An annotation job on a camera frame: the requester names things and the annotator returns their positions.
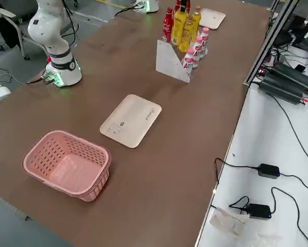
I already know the yellow pear drink bottle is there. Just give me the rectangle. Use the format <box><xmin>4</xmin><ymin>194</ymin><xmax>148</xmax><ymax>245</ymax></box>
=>
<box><xmin>191</xmin><ymin>6</ymin><xmax>202</xmax><ymax>42</ymax></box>
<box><xmin>180</xmin><ymin>14</ymin><xmax>195</xmax><ymax>52</ymax></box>
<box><xmin>172</xmin><ymin>9</ymin><xmax>189</xmax><ymax>46</ymax></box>

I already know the pale tray with rabbit print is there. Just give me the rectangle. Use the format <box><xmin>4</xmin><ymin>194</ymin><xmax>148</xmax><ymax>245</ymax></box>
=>
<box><xmin>99</xmin><ymin>94</ymin><xmax>162</xmax><ymax>149</ymax></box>
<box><xmin>198</xmin><ymin>7</ymin><xmax>226</xmax><ymax>30</ymax></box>

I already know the white AD milk drink bottle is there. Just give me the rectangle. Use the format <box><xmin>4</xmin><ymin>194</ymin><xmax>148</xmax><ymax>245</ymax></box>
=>
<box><xmin>200</xmin><ymin>27</ymin><xmax>210</xmax><ymax>56</ymax></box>
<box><xmin>192</xmin><ymin>37</ymin><xmax>205</xmax><ymax>69</ymax></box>
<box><xmin>181</xmin><ymin>48</ymin><xmax>195</xmax><ymax>77</ymax></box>

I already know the black monitor stand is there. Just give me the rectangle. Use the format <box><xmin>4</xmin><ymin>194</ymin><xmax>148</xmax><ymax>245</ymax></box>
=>
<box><xmin>291</xmin><ymin>0</ymin><xmax>308</xmax><ymax>59</ymax></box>

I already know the black finned power supply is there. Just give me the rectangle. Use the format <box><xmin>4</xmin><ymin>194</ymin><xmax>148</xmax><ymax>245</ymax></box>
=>
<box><xmin>258</xmin><ymin>74</ymin><xmax>308</xmax><ymax>104</ymax></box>
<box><xmin>269</xmin><ymin>61</ymin><xmax>308</xmax><ymax>99</ymax></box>

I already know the white desk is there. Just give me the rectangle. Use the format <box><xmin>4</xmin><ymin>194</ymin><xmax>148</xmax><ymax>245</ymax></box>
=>
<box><xmin>194</xmin><ymin>84</ymin><xmax>308</xmax><ymax>247</ymax></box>

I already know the grey office chair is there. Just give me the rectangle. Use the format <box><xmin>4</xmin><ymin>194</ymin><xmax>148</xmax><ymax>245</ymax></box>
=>
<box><xmin>0</xmin><ymin>7</ymin><xmax>31</xmax><ymax>61</ymax></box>

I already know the black power adapter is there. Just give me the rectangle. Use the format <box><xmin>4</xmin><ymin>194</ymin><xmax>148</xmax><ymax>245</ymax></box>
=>
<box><xmin>246</xmin><ymin>203</ymin><xmax>272</xmax><ymax>219</ymax></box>
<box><xmin>258</xmin><ymin>163</ymin><xmax>280</xmax><ymax>178</ymax></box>

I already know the pink plastic basket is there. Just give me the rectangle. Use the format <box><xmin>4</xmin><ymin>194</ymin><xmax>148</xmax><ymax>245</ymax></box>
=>
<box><xmin>22</xmin><ymin>130</ymin><xmax>111</xmax><ymax>202</ymax></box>

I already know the clear plastic bag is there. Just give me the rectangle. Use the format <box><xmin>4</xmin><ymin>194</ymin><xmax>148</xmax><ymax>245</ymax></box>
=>
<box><xmin>209</xmin><ymin>207</ymin><xmax>249</xmax><ymax>236</ymax></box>

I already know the aluminium frame post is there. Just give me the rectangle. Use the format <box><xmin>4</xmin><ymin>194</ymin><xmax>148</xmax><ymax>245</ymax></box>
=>
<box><xmin>243</xmin><ymin>0</ymin><xmax>300</xmax><ymax>90</ymax></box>

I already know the black cable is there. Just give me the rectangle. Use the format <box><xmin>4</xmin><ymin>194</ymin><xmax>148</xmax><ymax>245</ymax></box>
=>
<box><xmin>266</xmin><ymin>92</ymin><xmax>308</xmax><ymax>168</ymax></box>
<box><xmin>278</xmin><ymin>173</ymin><xmax>308</xmax><ymax>193</ymax></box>
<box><xmin>270</xmin><ymin>187</ymin><xmax>308</xmax><ymax>247</ymax></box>
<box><xmin>228</xmin><ymin>196</ymin><xmax>250</xmax><ymax>215</ymax></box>
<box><xmin>214</xmin><ymin>157</ymin><xmax>260</xmax><ymax>187</ymax></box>

